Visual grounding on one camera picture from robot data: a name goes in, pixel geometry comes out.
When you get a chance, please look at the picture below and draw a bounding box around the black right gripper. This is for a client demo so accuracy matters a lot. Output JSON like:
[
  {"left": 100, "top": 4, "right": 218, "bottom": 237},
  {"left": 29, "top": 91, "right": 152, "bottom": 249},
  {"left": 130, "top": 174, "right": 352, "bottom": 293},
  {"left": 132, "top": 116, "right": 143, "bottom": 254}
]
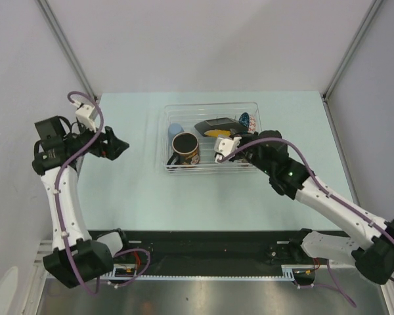
[{"left": 228, "top": 129, "right": 274, "bottom": 175}]

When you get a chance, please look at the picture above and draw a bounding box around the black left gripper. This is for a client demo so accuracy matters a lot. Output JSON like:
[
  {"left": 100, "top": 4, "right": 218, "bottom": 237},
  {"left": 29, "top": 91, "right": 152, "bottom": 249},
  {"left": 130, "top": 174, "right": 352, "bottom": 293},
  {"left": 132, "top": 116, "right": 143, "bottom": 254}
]
[{"left": 64, "top": 119, "right": 128, "bottom": 160}]

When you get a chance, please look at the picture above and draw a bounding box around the blue triangle pattern bowl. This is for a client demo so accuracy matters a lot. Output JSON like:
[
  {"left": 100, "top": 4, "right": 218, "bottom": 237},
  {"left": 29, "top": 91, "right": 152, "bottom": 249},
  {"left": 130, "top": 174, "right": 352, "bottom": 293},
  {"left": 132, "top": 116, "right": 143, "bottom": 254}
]
[{"left": 238, "top": 112, "right": 257, "bottom": 134}]

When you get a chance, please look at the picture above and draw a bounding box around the black floral square plate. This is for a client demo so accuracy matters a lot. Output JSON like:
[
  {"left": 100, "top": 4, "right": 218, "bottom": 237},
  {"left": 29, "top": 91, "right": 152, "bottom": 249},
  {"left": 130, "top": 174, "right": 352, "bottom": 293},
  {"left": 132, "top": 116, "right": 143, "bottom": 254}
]
[{"left": 194, "top": 117, "right": 248, "bottom": 137}]

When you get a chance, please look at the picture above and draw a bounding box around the yellow round saucer plate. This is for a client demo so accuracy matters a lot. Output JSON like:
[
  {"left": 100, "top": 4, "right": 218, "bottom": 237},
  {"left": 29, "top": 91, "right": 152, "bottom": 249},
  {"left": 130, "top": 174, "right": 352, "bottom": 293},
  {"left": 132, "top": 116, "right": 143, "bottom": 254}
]
[{"left": 204, "top": 129, "right": 231, "bottom": 138}]

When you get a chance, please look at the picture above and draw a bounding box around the light blue plastic cup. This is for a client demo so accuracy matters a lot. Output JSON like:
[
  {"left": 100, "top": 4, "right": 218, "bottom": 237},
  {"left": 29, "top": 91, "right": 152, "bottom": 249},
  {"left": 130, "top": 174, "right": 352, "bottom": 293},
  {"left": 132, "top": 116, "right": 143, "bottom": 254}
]
[{"left": 167, "top": 123, "right": 184, "bottom": 142}]

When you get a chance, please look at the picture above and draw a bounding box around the red black lacquer cup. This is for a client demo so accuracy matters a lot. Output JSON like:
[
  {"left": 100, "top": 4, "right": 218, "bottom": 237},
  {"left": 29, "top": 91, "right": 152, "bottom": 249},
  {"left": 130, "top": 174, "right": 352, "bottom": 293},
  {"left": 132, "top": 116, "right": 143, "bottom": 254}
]
[{"left": 167, "top": 132, "right": 200, "bottom": 167}]

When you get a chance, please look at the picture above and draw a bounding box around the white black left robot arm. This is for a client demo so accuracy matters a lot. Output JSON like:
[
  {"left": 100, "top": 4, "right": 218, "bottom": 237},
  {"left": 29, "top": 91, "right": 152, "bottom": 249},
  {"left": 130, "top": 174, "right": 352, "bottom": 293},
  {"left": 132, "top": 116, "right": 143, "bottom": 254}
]
[{"left": 32, "top": 116, "right": 132, "bottom": 288}]

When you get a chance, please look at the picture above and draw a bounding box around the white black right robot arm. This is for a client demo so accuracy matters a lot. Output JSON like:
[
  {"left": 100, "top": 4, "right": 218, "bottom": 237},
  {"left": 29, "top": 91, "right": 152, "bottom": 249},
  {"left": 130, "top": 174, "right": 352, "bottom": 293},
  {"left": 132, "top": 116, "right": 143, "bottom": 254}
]
[{"left": 231, "top": 131, "right": 394, "bottom": 285}]

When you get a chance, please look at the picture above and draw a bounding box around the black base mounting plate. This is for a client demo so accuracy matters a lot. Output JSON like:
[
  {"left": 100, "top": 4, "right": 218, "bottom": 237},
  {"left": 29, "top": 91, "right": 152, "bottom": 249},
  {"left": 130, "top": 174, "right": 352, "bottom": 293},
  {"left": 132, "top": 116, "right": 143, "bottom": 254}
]
[{"left": 85, "top": 229, "right": 372, "bottom": 266}]

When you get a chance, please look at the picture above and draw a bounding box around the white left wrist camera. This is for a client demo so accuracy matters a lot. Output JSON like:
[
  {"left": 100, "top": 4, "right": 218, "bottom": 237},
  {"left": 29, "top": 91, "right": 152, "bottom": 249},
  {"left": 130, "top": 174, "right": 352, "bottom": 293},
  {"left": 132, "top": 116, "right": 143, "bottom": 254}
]
[{"left": 73, "top": 100, "right": 98, "bottom": 133}]

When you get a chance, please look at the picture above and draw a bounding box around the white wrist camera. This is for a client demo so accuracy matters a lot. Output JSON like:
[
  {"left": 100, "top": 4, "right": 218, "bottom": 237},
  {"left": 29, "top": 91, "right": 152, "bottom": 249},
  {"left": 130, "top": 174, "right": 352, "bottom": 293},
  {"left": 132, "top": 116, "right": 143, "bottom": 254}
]
[
  {"left": 73, "top": 100, "right": 98, "bottom": 133},
  {"left": 214, "top": 136, "right": 242, "bottom": 163}
]

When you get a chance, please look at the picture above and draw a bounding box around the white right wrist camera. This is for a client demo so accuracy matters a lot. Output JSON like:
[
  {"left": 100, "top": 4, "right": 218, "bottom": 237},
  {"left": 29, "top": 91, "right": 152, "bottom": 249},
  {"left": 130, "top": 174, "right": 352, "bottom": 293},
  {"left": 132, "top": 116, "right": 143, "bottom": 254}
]
[{"left": 214, "top": 136, "right": 242, "bottom": 163}]

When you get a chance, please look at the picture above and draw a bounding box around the white slotted cable duct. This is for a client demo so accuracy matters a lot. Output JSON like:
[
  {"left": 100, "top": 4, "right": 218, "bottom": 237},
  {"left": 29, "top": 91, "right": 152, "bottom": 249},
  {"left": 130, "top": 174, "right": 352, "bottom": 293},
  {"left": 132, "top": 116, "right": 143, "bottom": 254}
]
[{"left": 100, "top": 266, "right": 315, "bottom": 286}]

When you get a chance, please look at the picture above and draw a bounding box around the left aluminium frame post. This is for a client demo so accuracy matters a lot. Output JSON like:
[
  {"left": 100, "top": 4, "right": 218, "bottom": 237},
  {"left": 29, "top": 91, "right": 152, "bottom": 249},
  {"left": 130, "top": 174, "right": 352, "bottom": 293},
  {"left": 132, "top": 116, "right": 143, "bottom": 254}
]
[{"left": 35, "top": 0, "right": 97, "bottom": 100}]

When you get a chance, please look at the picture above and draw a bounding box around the aluminium frame post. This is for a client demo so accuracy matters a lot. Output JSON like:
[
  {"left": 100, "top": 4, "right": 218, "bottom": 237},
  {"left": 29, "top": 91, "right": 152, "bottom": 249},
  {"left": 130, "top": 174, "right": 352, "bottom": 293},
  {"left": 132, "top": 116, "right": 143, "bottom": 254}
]
[
  {"left": 322, "top": 0, "right": 385, "bottom": 99},
  {"left": 35, "top": 0, "right": 97, "bottom": 100}
]

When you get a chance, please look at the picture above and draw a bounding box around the right aluminium frame post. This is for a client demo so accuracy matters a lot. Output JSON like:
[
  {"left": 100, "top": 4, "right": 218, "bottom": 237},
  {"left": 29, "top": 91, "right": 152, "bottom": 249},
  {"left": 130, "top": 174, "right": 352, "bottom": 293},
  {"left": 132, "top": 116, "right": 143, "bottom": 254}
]
[{"left": 322, "top": 0, "right": 385, "bottom": 99}]

